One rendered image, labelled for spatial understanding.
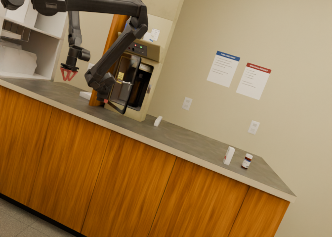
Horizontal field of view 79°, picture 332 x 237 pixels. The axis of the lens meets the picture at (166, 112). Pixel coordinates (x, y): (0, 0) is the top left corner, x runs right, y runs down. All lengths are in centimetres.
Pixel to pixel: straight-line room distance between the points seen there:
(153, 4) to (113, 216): 150
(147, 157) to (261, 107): 112
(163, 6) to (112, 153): 108
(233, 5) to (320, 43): 78
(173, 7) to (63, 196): 154
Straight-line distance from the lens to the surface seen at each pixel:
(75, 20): 143
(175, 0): 161
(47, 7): 85
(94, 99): 160
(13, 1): 131
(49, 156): 165
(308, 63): 207
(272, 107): 197
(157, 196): 138
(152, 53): 147
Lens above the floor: 130
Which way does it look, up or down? 9 degrees down
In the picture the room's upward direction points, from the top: 19 degrees clockwise
